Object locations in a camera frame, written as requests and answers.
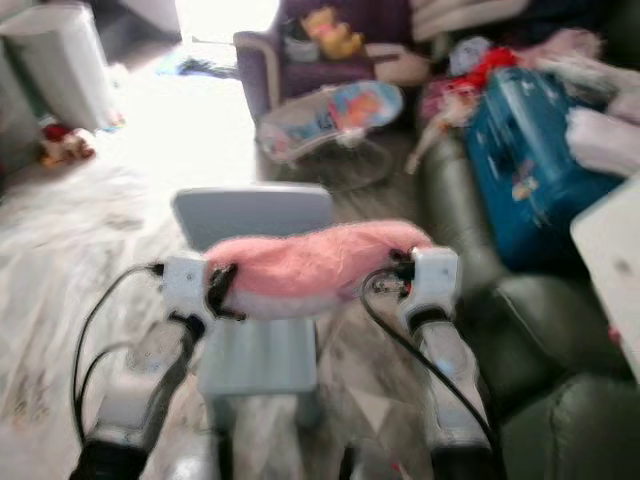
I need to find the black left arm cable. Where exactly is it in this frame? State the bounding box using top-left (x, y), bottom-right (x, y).
top-left (70, 262), bottom-right (167, 451)

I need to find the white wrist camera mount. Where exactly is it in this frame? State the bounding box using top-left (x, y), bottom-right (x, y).
top-left (404, 247), bottom-right (462, 321)
top-left (161, 254), bottom-right (213, 325)

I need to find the colourful baby bouncer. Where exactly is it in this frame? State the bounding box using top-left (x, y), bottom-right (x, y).
top-left (257, 81), bottom-right (405, 167)

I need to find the red cloth toy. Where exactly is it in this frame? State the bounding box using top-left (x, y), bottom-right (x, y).
top-left (448, 46), bottom-right (521, 99)

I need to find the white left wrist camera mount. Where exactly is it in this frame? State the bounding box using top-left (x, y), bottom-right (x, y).
top-left (161, 254), bottom-right (213, 325)

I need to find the pink fluffy pillow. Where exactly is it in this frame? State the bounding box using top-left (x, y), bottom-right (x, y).
top-left (208, 221), bottom-right (437, 320)

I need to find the yellow plush toy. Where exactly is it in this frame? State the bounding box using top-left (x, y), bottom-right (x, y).
top-left (301, 7), bottom-right (365, 62)

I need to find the white table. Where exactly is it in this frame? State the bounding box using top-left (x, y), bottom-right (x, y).
top-left (569, 178), bottom-right (640, 385)

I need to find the pink white clothes pile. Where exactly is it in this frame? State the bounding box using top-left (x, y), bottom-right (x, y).
top-left (520, 28), bottom-right (640, 105)

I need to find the blue door mat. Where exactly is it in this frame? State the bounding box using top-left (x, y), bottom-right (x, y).
top-left (158, 54), bottom-right (243, 82)

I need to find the dark green leather sofa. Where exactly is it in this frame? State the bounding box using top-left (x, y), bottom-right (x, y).
top-left (418, 135), bottom-right (640, 480)

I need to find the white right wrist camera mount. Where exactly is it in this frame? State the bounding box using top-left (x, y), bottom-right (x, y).
top-left (404, 247), bottom-right (462, 321)

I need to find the small light blue chair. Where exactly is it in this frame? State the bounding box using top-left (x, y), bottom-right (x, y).
top-left (171, 184), bottom-right (337, 433)

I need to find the blue suitcase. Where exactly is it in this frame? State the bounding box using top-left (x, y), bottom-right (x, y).
top-left (464, 66), bottom-right (627, 271)

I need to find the red brown plush toy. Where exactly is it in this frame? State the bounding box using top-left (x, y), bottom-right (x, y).
top-left (39, 123), bottom-right (97, 169)

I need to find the white cylindrical bin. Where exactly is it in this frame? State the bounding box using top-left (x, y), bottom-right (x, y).
top-left (2, 2), bottom-right (127, 135)

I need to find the purple armchair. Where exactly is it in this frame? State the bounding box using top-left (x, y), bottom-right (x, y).
top-left (234, 0), bottom-right (433, 127)

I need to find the white folded cloth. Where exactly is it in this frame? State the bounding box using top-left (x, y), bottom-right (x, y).
top-left (564, 106), bottom-right (640, 180)

